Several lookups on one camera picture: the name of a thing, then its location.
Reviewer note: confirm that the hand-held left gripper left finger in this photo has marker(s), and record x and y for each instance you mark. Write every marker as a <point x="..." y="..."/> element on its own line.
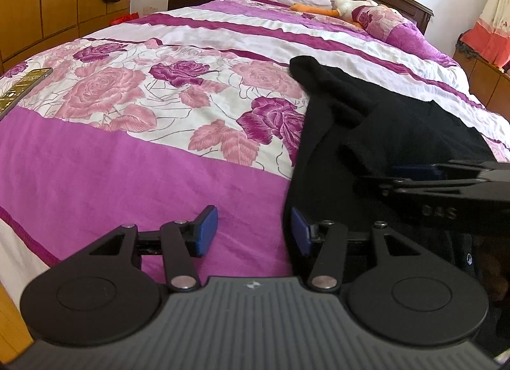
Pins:
<point x="208" y="229"/>

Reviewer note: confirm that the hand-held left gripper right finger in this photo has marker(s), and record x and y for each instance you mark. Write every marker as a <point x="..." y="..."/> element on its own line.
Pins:
<point x="299" y="234"/>

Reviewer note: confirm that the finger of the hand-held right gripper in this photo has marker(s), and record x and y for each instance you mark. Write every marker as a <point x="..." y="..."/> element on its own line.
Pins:
<point x="422" y="171"/>
<point x="418" y="185"/>

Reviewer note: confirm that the black knit garment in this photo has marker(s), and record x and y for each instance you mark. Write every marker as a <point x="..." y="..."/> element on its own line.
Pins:
<point x="338" y="115"/>

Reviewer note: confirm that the wooden side cabinet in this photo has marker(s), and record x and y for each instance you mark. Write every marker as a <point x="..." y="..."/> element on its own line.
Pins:
<point x="486" y="83"/>

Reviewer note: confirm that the floral purple bedspread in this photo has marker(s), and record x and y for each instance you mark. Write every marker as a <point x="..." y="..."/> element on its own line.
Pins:
<point x="119" y="162"/>

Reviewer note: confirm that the coral fringed cloth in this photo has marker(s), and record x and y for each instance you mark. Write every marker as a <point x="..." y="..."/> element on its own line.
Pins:
<point x="486" y="41"/>

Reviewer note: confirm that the folded floral quilt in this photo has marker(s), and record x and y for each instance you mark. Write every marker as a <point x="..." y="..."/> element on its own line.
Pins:
<point x="398" y="25"/>

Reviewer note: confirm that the white duck plush toy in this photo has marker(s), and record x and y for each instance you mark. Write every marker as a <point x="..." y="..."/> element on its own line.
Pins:
<point x="346" y="7"/>

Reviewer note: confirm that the patterned curtain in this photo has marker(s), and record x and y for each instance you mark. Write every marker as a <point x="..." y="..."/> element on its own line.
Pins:
<point x="498" y="3"/>

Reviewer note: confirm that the red cloth item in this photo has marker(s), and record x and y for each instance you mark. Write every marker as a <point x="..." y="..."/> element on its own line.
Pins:
<point x="123" y="19"/>

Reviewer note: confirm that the dark wooden nightstand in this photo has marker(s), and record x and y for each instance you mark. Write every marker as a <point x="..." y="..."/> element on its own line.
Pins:
<point x="187" y="1"/>

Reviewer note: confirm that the gold patterned phone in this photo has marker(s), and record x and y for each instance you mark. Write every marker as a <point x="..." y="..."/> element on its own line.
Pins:
<point x="24" y="87"/>

